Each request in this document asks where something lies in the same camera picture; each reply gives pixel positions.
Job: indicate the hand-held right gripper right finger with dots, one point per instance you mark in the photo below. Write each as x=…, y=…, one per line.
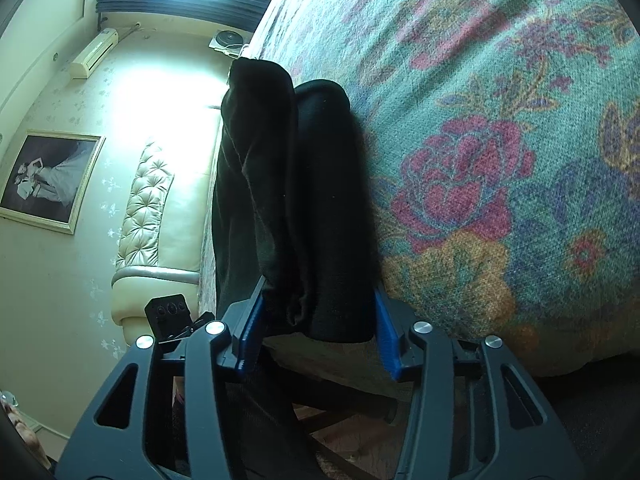
x=389, y=340

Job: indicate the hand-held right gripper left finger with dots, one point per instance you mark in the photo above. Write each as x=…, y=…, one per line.
x=249, y=330

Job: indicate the black pants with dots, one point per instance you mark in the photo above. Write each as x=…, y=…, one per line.
x=310, y=200

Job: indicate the cream tufted leather headboard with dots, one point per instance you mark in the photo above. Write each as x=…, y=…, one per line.
x=150, y=220

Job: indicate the floral bedspread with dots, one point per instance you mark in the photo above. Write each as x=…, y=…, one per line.
x=500, y=110

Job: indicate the white floor fan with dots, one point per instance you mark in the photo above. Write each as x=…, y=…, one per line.
x=227, y=42

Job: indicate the dark blue curtain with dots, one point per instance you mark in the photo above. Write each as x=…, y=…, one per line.
x=180, y=5

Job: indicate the framed wall picture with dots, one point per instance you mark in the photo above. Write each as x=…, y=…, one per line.
x=47, y=180

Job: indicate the white wall air conditioner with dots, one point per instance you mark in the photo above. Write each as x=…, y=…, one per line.
x=94, y=54

